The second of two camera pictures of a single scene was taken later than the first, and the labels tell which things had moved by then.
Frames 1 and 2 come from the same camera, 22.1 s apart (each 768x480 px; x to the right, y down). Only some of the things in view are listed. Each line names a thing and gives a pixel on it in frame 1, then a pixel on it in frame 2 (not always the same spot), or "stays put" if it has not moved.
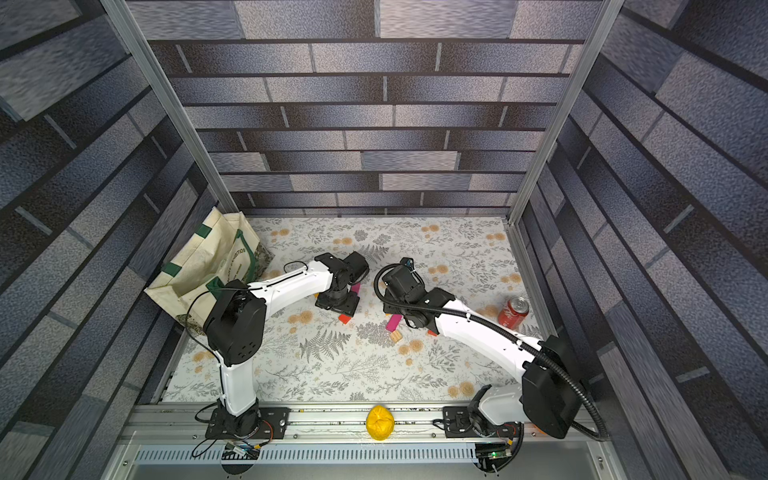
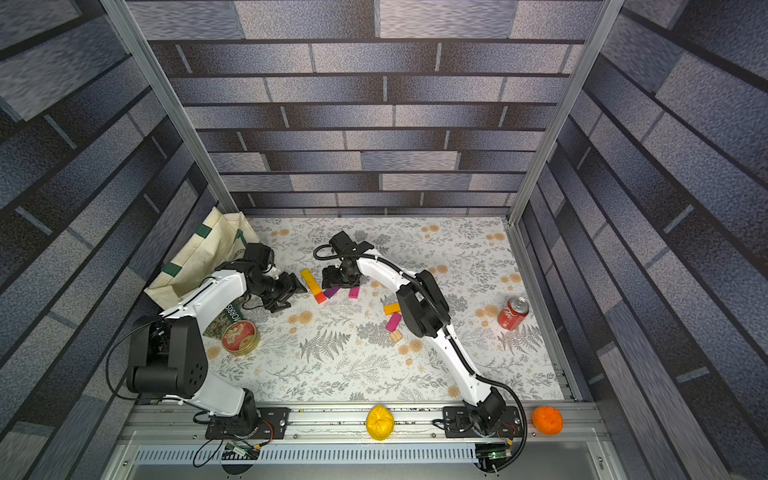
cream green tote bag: x=220 y=248 stays put
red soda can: x=514 y=313 stays put
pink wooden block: x=393 y=322 stays put
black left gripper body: x=346 y=302 -> x=275 y=290
